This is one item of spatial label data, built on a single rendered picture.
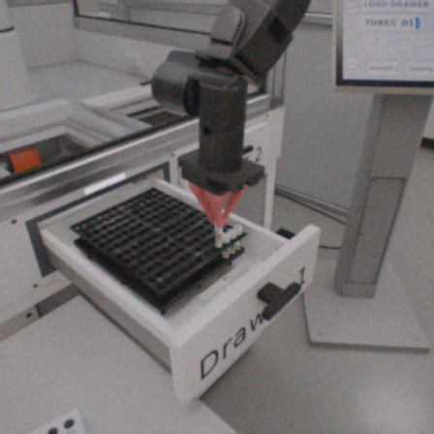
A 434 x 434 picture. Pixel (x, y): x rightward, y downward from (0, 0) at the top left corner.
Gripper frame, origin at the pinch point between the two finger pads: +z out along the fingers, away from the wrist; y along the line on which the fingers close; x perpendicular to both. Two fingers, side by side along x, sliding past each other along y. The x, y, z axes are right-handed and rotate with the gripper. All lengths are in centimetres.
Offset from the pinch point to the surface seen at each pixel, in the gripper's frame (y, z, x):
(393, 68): 9, -5, -85
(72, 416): -1.1, 14.9, 27.0
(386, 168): 6, 30, -96
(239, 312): -10.9, 4.4, 8.0
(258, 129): 21.0, 3.4, -38.0
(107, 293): 5.6, 6.9, 16.0
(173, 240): 5.7, 5.0, 3.5
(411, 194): 18, 96, -212
